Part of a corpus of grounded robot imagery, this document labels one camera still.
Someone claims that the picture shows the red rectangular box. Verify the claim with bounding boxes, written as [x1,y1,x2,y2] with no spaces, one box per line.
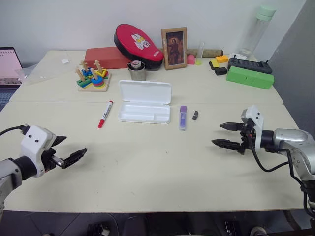
[84,46,132,70]

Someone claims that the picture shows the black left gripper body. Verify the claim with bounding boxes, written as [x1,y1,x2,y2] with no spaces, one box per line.
[41,147,65,173]

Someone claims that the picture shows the brown cork roll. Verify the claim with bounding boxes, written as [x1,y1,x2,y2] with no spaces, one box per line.
[186,48,224,57]

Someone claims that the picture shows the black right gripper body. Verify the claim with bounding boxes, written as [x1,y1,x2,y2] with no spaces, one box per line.
[238,119,257,155]

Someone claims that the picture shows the open laptop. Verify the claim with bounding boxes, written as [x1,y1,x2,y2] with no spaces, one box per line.
[0,47,24,113]

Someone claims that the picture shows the white plastic case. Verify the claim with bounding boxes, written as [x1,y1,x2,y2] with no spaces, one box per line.
[118,79,172,125]

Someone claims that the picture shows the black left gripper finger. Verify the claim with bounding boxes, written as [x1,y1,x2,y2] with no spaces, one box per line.
[51,135,68,149]
[61,148,88,170]

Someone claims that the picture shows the clear plastic tube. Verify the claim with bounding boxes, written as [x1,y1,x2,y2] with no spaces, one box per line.
[196,42,205,60]

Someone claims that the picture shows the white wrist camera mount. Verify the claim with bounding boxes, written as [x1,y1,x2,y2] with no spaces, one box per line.
[20,125,58,178]
[240,105,265,151]

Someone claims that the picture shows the green rectangular box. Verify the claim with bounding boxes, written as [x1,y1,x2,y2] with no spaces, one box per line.
[225,65,275,90]

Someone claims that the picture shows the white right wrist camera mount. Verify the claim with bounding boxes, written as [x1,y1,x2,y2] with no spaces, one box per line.
[240,105,265,151]

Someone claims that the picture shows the small metal cup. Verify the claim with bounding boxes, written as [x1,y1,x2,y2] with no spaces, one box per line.
[126,60,147,81]

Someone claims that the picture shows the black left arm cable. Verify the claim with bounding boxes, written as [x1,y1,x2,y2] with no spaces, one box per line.
[0,125,31,137]

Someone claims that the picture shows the red whiteboard marker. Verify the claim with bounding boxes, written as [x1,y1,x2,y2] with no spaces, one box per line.
[97,100,114,129]

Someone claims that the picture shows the white paper packets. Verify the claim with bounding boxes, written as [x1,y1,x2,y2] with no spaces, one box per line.
[229,52,248,60]

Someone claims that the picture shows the wooden picture frame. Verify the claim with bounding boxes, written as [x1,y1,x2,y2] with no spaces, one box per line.
[160,27,189,71]

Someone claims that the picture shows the clear bottle green lid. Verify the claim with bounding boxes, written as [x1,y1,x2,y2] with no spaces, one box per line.
[239,4,278,60]

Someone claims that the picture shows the dark rounded shape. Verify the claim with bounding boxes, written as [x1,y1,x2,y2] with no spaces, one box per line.
[249,226,268,236]

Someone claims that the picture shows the clear plastic sheet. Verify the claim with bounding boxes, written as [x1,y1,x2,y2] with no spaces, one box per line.
[14,61,82,86]

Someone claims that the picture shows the red black boxing pad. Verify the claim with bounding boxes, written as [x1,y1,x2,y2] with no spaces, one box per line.
[113,23,165,71]

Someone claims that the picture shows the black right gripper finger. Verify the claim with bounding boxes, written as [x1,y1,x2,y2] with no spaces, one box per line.
[219,122,245,132]
[211,138,243,152]

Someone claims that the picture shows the wooden shape stacking toy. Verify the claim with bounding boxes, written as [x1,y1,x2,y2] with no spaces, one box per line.
[75,59,112,93]

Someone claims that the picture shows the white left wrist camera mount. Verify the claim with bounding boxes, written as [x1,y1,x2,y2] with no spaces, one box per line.
[20,125,58,178]

